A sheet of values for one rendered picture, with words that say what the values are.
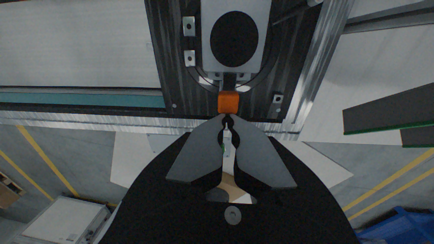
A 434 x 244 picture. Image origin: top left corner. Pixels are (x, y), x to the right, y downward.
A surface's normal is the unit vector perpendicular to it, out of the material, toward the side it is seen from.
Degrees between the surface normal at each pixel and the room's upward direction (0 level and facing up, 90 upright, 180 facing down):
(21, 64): 0
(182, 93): 0
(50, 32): 0
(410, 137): 90
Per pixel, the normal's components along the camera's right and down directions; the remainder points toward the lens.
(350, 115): -0.98, -0.19
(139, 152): -0.06, 0.52
